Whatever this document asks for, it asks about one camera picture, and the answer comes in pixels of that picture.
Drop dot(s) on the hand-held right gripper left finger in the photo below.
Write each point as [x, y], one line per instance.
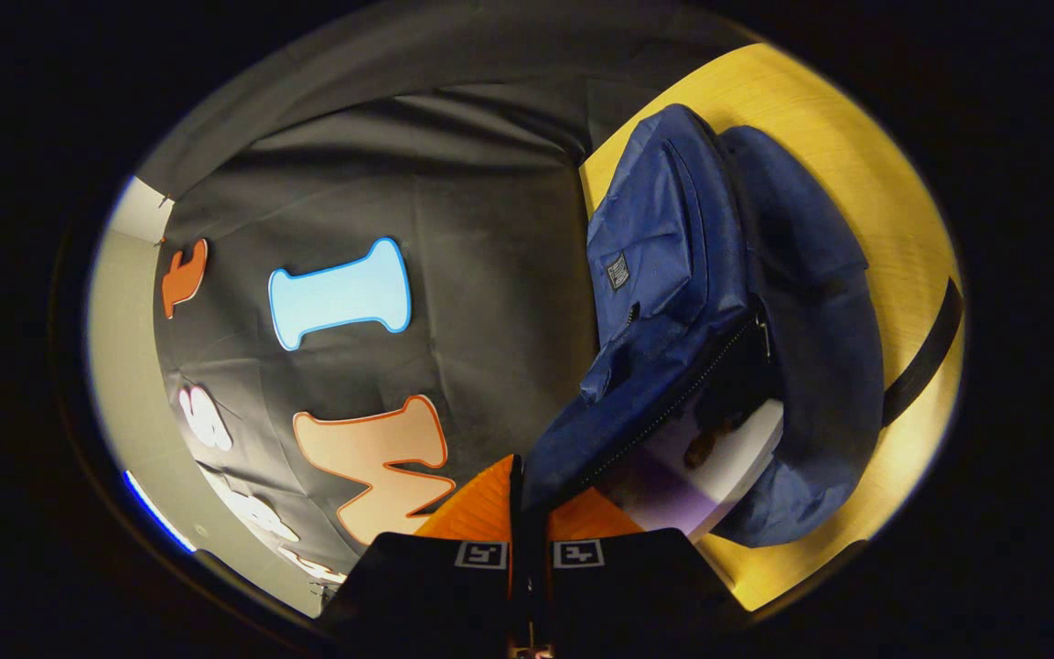
[520, 513]

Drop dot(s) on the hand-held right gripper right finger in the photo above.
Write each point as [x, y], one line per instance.
[618, 595]

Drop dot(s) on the pink white book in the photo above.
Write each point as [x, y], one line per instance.
[728, 458]

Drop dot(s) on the blue schoolbag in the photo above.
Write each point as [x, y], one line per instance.
[673, 229]

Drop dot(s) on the black backdrop cloth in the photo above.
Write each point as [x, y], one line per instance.
[472, 238]

